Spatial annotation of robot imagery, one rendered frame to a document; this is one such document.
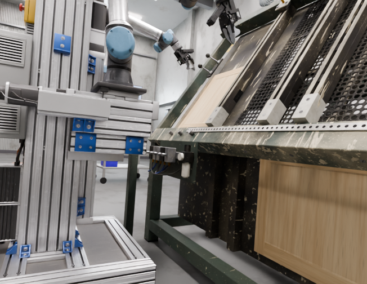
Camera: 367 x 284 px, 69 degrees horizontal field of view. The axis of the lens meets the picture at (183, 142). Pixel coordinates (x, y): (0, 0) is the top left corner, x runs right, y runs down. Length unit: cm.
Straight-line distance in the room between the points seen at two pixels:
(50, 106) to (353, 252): 126
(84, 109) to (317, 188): 103
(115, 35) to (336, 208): 114
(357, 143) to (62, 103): 102
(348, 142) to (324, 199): 39
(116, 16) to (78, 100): 40
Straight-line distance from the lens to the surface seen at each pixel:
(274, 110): 126
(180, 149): 170
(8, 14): 1253
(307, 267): 139
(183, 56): 216
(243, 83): 171
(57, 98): 113
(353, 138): 97
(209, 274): 156
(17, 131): 139
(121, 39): 121
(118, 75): 131
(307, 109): 113
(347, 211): 124
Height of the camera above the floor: 79
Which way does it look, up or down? level
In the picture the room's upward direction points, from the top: 4 degrees clockwise
